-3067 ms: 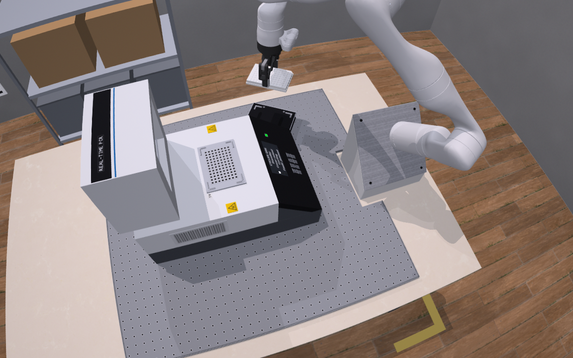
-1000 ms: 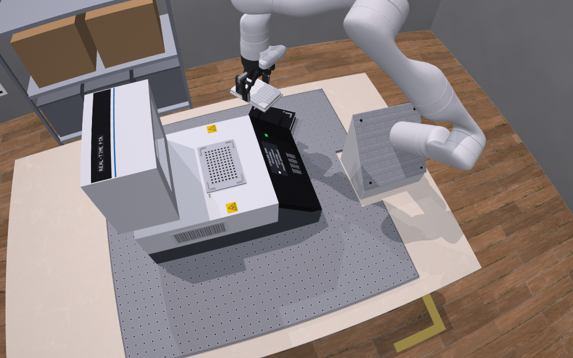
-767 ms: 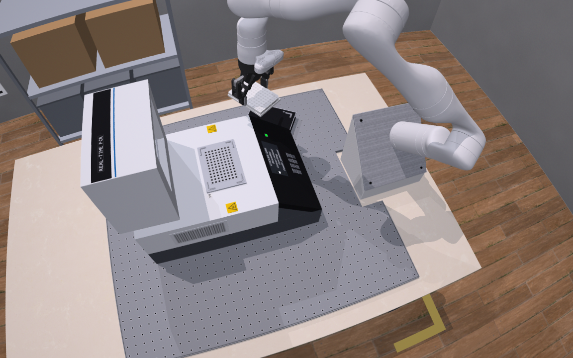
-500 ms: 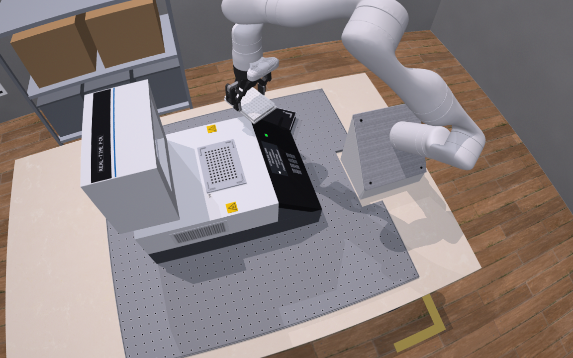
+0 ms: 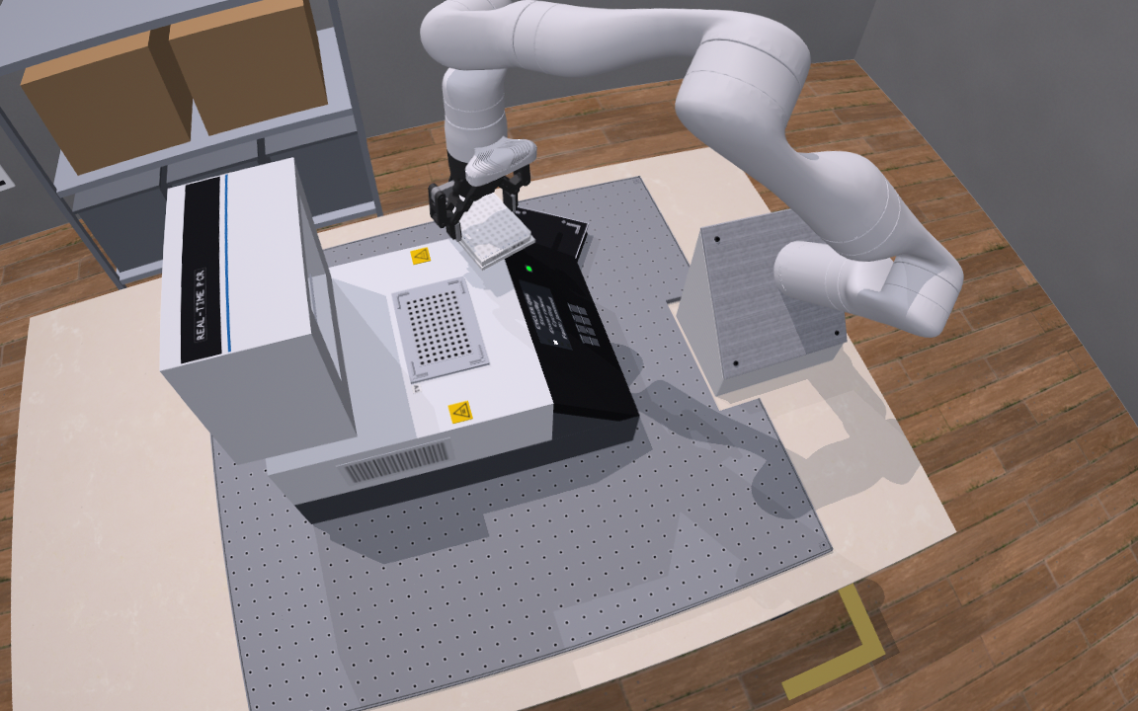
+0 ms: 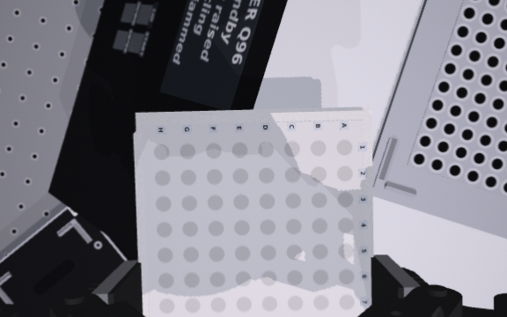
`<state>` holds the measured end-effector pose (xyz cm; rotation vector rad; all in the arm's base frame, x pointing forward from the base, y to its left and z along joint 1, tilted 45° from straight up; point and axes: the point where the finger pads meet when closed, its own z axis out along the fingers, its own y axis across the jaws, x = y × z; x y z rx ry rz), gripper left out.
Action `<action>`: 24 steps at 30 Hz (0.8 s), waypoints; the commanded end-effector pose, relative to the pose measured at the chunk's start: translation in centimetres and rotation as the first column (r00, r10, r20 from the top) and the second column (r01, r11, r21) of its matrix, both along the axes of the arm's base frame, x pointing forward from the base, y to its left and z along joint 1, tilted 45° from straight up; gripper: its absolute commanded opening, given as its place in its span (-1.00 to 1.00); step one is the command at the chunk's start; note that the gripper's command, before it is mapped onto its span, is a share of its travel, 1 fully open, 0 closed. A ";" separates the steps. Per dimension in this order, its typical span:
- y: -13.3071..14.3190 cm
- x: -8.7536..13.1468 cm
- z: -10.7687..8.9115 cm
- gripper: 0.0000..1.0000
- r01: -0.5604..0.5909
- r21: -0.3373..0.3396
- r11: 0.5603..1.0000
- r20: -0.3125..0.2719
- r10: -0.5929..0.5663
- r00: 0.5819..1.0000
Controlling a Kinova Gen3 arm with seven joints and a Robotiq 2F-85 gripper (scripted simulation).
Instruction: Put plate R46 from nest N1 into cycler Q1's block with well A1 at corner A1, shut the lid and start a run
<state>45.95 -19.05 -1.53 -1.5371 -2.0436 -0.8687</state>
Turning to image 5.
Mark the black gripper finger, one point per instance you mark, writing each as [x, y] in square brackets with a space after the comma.
[441, 207]
[511, 188]

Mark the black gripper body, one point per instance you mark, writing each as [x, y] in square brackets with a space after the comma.
[461, 186]

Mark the black rectangular frame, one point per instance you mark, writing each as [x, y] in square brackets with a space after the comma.
[556, 232]

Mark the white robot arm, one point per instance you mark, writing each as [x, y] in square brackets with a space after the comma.
[737, 97]

